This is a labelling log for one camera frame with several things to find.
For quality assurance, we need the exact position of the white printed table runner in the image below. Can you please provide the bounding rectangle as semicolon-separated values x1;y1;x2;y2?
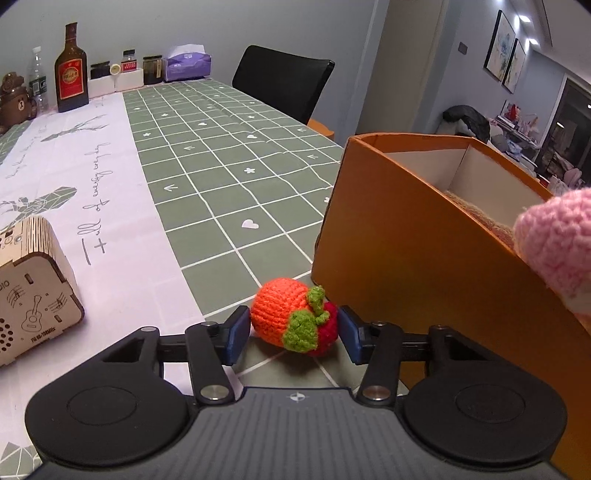
0;95;207;385

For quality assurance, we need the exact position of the dark jacket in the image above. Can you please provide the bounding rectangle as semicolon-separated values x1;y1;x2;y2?
441;105;491;142

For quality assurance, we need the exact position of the purple tissue pack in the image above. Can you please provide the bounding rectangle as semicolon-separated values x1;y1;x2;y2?
164;45;212;83

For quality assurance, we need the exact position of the orange and red crochet fruit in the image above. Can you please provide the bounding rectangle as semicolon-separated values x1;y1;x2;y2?
249;277;339;359

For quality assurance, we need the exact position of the pink and cream crochet piece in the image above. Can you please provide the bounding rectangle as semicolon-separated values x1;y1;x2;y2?
512;187;591;334

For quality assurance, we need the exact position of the black chair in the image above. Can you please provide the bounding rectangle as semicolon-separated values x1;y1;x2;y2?
232;45;336;140

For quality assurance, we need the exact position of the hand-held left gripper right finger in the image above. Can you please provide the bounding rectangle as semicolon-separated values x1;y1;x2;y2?
337;305;490;408

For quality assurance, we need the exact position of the brown liquor bottle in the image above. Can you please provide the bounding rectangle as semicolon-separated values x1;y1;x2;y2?
54;23;90;114

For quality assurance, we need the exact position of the tall dark jar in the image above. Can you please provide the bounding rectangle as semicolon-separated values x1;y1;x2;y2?
143;55;164;86

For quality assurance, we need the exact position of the cream plain door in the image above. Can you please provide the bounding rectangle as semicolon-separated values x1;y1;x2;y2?
355;0;456;138

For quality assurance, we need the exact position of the white low box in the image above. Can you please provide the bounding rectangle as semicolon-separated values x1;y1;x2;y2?
88;69;142;99

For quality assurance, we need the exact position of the framed wall picture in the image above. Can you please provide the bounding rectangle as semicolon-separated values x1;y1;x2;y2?
483;9;517;83
502;38;527;95

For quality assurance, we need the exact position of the brown bear figure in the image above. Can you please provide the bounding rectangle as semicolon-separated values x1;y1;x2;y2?
0;71;38;136

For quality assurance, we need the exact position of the orange cardboard box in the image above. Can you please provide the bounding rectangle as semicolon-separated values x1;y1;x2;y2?
311;133;591;480

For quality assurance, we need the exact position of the dark glass window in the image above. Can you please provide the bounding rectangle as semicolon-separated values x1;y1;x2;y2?
537;76;591;186

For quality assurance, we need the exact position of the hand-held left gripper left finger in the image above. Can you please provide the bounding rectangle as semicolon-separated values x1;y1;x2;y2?
99;305;252;408

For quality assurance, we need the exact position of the wooden radio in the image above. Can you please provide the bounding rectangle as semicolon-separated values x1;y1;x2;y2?
0;216;86;368

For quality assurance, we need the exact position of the clear water bottle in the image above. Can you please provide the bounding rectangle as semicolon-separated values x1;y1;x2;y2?
28;46;49;117

